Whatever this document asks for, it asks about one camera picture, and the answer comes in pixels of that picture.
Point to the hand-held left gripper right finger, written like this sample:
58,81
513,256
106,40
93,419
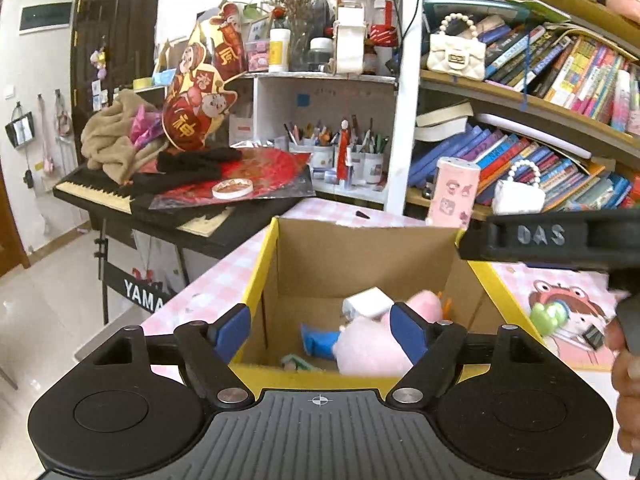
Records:
407,332

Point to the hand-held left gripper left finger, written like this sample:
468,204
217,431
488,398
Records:
235,332

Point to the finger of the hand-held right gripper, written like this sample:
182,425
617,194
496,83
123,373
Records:
575,240

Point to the large pink plush toy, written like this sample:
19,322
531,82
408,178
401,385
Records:
365,347

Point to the blue clay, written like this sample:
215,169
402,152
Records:
320,342

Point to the yellow cardboard box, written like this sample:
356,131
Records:
360,255

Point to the person's right hand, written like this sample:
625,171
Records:
627,400

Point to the black binder clip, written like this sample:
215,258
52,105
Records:
594,338

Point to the orange sticks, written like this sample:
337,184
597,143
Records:
445,305

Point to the row of colourful books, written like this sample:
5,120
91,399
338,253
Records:
565,175
575,70

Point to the green patterned packet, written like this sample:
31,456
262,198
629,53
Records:
295,361

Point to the green frog toy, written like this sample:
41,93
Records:
545,316

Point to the white paper roll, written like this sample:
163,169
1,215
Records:
525,132

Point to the small black wedge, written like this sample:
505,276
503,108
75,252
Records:
362,215

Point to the pink tumbler with stickers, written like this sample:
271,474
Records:
455,190

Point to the tape roll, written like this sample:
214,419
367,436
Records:
220,191

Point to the black keyboard stand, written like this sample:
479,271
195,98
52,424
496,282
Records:
102,270

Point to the pastel striped bottle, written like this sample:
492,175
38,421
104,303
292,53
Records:
621,100

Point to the red paper sheets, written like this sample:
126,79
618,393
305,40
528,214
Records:
270,170

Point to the wooden bookshelf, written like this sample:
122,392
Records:
500,91

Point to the thick old book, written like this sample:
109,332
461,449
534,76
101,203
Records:
445,112
440,131

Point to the black cloth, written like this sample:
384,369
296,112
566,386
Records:
190,162

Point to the red dress figurine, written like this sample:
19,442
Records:
343,155

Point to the black electronic keyboard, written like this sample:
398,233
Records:
85,190

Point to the red cartoon paper decoration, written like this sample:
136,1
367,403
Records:
190,120

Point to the pink cloth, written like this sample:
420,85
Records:
147,127

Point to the beige blanket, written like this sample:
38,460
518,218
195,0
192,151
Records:
110,140

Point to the white cabinet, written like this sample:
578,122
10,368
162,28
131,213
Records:
350,95

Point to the pink hanging pouch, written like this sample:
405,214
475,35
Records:
64,122

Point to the white plastic bottle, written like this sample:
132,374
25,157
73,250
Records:
279,52

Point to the white tissue holder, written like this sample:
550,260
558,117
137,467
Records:
350,45

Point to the black white hanging bag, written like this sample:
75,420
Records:
20,130

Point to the dark wooden door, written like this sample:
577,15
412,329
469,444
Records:
115,35

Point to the dark wall sign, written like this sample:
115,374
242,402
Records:
45,17

